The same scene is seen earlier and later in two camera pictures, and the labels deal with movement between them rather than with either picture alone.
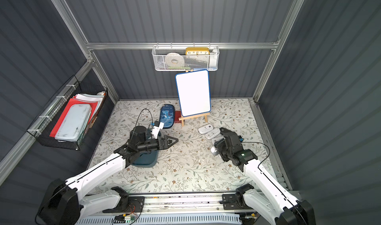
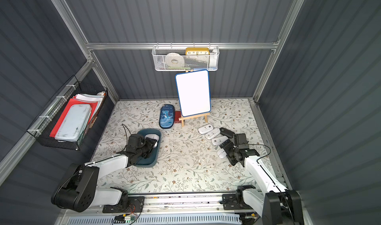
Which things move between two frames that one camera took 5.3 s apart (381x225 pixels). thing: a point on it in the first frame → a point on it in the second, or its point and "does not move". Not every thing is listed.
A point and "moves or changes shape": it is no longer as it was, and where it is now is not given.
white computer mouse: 205,128 does not move
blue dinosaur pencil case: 167,116 does not move
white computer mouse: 214,150 moves or changes shape
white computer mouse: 212,133 does not move
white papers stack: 96,98 does not move
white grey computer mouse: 215,139 moves or changes shape
